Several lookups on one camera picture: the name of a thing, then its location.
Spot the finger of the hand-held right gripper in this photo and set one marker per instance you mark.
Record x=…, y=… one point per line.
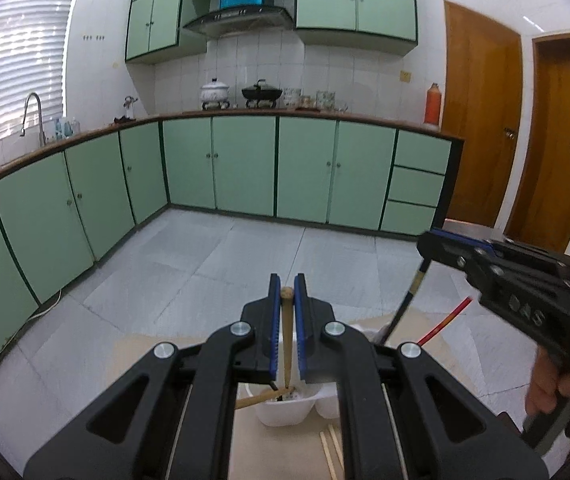
x=535, y=255
x=440, y=249

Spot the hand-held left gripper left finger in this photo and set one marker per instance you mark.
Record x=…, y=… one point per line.
x=274, y=330

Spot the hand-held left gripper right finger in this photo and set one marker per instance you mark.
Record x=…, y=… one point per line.
x=302, y=330

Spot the plain wooden chopstick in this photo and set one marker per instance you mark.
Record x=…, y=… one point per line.
x=288, y=340

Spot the black chopstick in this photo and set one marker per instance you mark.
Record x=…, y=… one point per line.
x=405, y=302

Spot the red-tipped wooden chopstick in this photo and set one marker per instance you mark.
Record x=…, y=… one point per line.
x=260, y=398
x=445, y=322

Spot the white two-compartment utensil holder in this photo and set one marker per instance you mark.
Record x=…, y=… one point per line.
x=285, y=410

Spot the person's right hand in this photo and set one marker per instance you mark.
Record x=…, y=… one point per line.
x=540, y=390

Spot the green cabinet drawer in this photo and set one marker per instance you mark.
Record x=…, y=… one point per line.
x=407, y=217
x=415, y=186
x=422, y=150

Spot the wooden door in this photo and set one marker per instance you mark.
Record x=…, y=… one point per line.
x=555, y=150
x=480, y=120

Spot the orange thermos flask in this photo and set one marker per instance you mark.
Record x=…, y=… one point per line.
x=432, y=105

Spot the brown kitchen countertop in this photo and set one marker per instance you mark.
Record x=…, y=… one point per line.
x=365, y=119

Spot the green lower kitchen cabinets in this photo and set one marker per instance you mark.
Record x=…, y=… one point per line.
x=245, y=165

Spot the clear glass cup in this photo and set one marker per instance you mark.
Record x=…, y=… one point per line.
x=341, y=107

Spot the patterned ceramic cups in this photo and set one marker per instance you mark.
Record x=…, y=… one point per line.
x=325, y=99

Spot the small jar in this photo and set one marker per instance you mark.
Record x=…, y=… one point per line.
x=306, y=101

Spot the black wok with lid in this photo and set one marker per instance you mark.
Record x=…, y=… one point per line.
x=261, y=91

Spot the white lidded pot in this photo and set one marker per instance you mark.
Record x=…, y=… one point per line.
x=215, y=91

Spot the dark cloth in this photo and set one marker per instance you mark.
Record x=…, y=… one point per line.
x=124, y=120

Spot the small white figurine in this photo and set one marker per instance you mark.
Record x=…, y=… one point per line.
x=129, y=106

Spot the dish soap bottles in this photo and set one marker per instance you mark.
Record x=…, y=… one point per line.
x=65, y=127

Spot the black range hood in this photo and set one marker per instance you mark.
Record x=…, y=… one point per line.
x=240, y=17

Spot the metal kitchen faucet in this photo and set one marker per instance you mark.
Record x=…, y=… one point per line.
x=32, y=102

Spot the white window blind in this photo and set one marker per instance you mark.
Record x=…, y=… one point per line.
x=15, y=60

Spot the yellow wall socket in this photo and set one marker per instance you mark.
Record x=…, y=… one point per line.
x=406, y=76

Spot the wall hooks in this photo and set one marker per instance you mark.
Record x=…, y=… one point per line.
x=93, y=37

